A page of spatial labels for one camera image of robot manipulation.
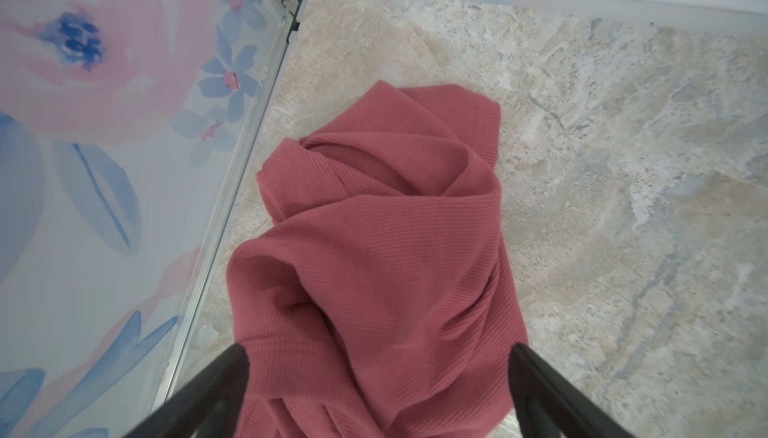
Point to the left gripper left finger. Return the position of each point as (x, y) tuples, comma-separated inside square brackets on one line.
[(208, 406)]

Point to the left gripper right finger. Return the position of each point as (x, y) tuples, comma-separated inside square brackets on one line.
[(548, 405)]

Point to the pink ribbed cloth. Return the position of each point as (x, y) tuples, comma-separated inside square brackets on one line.
[(381, 302)]

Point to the left aluminium corner post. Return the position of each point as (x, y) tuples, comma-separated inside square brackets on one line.
[(208, 277)]

